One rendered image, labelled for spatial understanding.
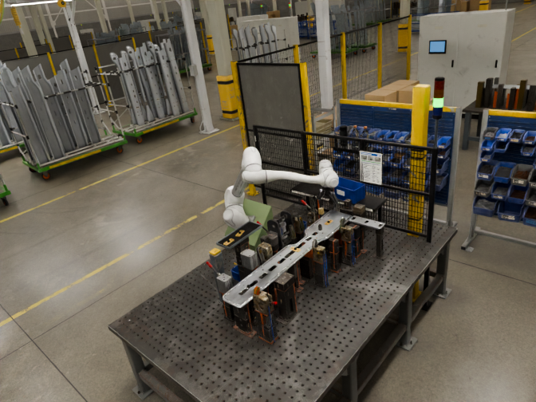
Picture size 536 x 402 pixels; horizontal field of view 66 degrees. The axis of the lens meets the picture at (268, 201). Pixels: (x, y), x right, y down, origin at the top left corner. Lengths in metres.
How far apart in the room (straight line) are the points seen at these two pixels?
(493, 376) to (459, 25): 7.02
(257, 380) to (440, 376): 1.57
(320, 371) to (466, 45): 7.68
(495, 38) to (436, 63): 1.15
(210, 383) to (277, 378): 0.40
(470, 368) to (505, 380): 0.23
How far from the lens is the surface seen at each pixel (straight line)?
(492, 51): 9.24
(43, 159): 9.35
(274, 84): 5.47
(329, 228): 3.39
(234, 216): 3.55
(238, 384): 2.69
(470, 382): 3.68
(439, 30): 9.50
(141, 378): 3.64
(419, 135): 3.48
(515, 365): 3.89
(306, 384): 2.64
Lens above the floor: 2.73
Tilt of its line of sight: 26 degrees down
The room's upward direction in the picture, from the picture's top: 7 degrees counter-clockwise
